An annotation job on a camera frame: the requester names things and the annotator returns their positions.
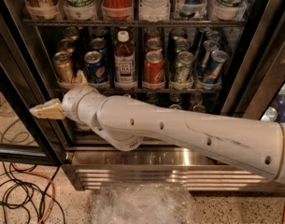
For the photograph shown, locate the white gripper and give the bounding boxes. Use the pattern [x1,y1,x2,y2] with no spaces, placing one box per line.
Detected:
[30,70,100,124]

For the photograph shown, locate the orange soda can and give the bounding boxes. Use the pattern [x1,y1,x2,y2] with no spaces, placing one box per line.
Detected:
[52,51,76,83]
[57,38,76,54]
[63,26,79,41]

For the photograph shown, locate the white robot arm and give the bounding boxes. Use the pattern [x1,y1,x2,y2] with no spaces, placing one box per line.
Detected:
[30,82,285,184]

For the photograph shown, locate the front blue Pepsi can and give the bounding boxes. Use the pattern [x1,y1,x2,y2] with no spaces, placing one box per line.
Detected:
[84,50,107,84]

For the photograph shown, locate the blue pepsi can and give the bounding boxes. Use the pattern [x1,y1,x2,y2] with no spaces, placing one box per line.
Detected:
[84,50,107,84]
[90,38,107,54]

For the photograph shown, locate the front red Coca-Cola can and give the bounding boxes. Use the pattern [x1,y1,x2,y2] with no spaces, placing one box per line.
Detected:
[143,51,164,84]

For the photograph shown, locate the red coca-cola can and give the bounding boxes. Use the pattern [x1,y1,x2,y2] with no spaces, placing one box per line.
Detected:
[143,51,164,84]
[145,39,163,52]

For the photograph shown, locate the blue can bottom shelf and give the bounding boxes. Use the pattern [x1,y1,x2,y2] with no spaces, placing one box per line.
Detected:
[169,104,182,110]

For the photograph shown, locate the front green soda can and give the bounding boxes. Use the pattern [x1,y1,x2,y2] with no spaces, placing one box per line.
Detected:
[171,51,194,84]

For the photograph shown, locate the green soda can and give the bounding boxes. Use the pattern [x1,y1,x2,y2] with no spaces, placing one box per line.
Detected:
[171,51,194,84]
[175,38,191,53]

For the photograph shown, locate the orange can bottom shelf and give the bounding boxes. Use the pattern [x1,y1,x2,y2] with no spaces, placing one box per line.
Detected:
[192,105,207,113]

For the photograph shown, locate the slim red bull can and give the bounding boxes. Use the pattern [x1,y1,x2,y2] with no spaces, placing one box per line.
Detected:
[196,40,220,79]
[203,50,228,84]

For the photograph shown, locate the blue bottle top shelf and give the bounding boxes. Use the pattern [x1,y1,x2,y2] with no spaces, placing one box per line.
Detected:
[176,0,205,18]

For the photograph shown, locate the front slim Red Bull can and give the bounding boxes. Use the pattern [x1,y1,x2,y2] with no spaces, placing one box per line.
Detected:
[203,50,228,84]

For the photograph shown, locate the stainless steel glass-door fridge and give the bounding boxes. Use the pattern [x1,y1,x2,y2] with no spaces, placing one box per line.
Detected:
[0,0,285,192]

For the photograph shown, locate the brown iced tea bottle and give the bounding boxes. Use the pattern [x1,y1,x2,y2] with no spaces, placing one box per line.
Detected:
[114,30,136,83]

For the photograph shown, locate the white green bottle top left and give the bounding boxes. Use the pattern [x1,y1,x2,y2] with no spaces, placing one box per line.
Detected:
[64,0,94,20]

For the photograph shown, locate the white green bottle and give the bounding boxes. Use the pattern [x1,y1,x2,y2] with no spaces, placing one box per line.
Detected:
[216,0,242,21]
[64,0,94,20]

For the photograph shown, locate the red Coca-Cola bottle top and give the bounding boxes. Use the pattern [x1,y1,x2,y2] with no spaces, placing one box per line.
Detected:
[103,0,132,21]

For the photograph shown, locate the clear water bottle top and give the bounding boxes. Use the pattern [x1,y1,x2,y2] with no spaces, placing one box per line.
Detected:
[139,0,170,22]

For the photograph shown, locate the clear plastic bag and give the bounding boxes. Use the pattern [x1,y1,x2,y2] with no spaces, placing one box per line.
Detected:
[92,183,195,224]

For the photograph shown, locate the white green bottle top right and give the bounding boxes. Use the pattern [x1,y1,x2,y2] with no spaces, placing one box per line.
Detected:
[216,0,242,21]

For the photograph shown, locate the orange extension cable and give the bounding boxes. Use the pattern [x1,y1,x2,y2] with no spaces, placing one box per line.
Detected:
[10,162,56,224]

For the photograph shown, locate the black floor cables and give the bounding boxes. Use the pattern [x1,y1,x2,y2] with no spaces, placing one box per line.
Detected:
[0,161,66,224]

